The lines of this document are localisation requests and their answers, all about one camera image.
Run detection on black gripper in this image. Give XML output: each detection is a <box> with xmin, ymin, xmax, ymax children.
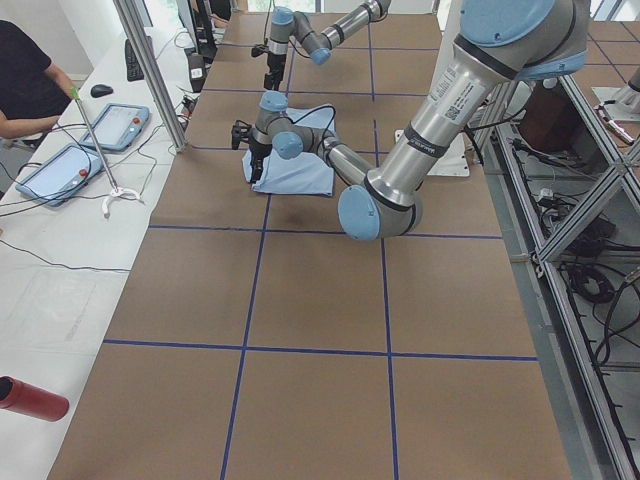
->
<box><xmin>263</xmin><ymin>52</ymin><xmax>286</xmax><ymax>90</ymax></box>
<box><xmin>249</xmin><ymin>142</ymin><xmax>271</xmax><ymax>184</ymax></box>

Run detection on light blue t-shirt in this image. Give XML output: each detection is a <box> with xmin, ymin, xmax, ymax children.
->
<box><xmin>250</xmin><ymin>104</ymin><xmax>335</xmax><ymax>197</ymax></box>

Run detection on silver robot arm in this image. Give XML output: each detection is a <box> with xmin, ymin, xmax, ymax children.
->
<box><xmin>263</xmin><ymin>0</ymin><xmax>391</xmax><ymax>90</ymax></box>
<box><xmin>232</xmin><ymin>1</ymin><xmax>590</xmax><ymax>241</ymax></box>

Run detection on black power adapter box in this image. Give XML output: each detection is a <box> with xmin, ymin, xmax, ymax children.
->
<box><xmin>187</xmin><ymin>53</ymin><xmax>207</xmax><ymax>93</ymax></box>

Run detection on black keyboard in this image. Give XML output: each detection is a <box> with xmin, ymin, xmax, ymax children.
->
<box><xmin>124</xmin><ymin>39</ymin><xmax>144</xmax><ymax>82</ymax></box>

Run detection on silver reacher grabber stick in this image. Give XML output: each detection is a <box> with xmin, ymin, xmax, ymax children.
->
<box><xmin>69</xmin><ymin>87</ymin><xmax>143</xmax><ymax>219</ymax></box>

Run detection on far blue teach pendant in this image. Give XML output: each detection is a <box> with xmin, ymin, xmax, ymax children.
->
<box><xmin>92</xmin><ymin>103</ymin><xmax>150</xmax><ymax>153</ymax></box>

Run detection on blue teach pendant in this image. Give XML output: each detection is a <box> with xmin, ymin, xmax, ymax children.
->
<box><xmin>15</xmin><ymin>144</ymin><xmax>102</xmax><ymax>207</ymax></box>
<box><xmin>92</xmin><ymin>103</ymin><xmax>150</xmax><ymax>153</ymax></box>

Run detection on black computer mouse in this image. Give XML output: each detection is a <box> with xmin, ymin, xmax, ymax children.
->
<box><xmin>90</xmin><ymin>84</ymin><xmax>114</xmax><ymax>98</ymax></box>

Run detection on near blue teach pendant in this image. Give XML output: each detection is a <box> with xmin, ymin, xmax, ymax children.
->
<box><xmin>15</xmin><ymin>144</ymin><xmax>102</xmax><ymax>207</ymax></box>

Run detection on person in black shirt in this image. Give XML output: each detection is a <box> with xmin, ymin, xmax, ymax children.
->
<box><xmin>1</xmin><ymin>20</ymin><xmax>74</xmax><ymax>139</ymax></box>

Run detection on red cylinder bottle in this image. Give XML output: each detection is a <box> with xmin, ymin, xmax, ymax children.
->
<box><xmin>1</xmin><ymin>376</ymin><xmax>70</xmax><ymax>422</ymax></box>

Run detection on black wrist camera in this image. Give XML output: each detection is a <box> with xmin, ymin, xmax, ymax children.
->
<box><xmin>231</xmin><ymin>120</ymin><xmax>252</xmax><ymax>150</ymax></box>
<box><xmin>251</xmin><ymin>44</ymin><xmax>269</xmax><ymax>58</ymax></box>

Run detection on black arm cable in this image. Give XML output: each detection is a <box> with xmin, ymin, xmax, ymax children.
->
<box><xmin>287</xmin><ymin>105</ymin><xmax>337</xmax><ymax>146</ymax></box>
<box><xmin>261</xmin><ymin>0</ymin><xmax>311</xmax><ymax>56</ymax></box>

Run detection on aluminium frame post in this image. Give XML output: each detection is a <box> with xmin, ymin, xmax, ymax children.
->
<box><xmin>113</xmin><ymin>0</ymin><xmax>187</xmax><ymax>153</ymax></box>

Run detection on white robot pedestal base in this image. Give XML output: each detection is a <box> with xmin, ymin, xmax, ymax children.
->
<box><xmin>380</xmin><ymin>1</ymin><xmax>469</xmax><ymax>186</ymax></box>

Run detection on aluminium frame rack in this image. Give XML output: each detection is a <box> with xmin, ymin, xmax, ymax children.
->
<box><xmin>491</xmin><ymin>65</ymin><xmax>639</xmax><ymax>479</ymax></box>

